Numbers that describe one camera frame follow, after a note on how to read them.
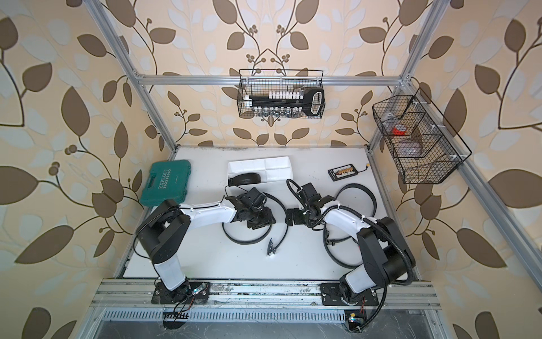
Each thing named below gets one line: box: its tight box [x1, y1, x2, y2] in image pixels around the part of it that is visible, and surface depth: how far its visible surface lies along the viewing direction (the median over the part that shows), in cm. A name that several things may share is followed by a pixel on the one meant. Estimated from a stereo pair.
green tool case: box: [139, 159, 192, 207], surface depth 103 cm
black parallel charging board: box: [327, 163, 359, 182], surface depth 110 cm
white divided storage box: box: [227, 156, 294, 184], surface depth 110 cm
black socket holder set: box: [244, 87, 326, 118], surface depth 86 cm
